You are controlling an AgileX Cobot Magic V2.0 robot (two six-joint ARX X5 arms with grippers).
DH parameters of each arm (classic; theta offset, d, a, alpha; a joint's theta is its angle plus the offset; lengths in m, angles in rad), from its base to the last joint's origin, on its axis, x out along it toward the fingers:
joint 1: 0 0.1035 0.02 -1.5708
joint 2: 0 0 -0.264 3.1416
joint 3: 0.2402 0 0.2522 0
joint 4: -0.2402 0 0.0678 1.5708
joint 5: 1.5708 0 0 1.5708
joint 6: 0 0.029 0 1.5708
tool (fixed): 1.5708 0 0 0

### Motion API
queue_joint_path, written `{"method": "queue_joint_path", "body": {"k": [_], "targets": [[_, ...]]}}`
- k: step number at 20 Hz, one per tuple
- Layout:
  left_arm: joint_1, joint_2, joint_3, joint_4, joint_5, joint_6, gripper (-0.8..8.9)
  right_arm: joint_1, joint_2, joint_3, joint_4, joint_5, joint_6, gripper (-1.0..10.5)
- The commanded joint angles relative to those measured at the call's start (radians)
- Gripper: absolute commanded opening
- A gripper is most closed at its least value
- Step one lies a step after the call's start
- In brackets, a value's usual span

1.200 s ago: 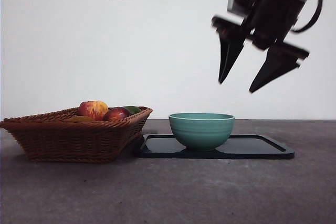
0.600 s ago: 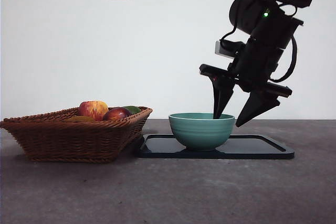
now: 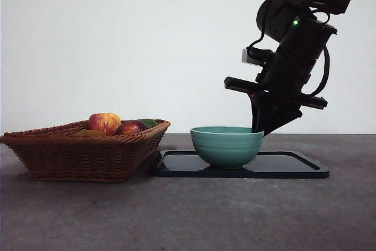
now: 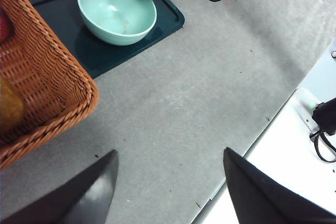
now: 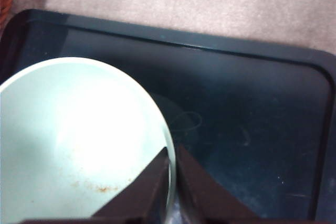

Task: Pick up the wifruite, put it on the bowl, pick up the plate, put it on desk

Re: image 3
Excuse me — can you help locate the teal ceramic bowl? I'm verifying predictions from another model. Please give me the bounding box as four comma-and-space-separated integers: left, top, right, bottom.
190, 126, 265, 170

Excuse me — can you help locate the dark teal rectangular tray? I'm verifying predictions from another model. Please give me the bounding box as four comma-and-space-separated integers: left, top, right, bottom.
155, 150, 330, 179

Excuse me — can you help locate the green fruit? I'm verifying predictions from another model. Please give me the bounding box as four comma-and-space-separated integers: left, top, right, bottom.
137, 118, 159, 129

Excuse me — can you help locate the dark red apple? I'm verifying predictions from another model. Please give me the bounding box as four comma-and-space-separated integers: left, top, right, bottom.
114, 120, 147, 136

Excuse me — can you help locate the red and yellow apple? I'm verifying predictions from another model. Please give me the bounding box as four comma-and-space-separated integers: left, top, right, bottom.
87, 112, 122, 136

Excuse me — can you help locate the brown wicker basket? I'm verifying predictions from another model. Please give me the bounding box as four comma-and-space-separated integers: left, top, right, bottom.
0, 119, 172, 183

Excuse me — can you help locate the black right arm cable loop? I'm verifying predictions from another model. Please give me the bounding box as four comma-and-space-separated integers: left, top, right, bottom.
302, 46, 331, 96

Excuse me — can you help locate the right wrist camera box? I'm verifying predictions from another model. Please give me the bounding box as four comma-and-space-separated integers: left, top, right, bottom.
241, 46, 276, 68

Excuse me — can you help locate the thin black camera cable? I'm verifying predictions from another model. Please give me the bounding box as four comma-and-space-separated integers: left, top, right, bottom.
246, 0, 296, 55

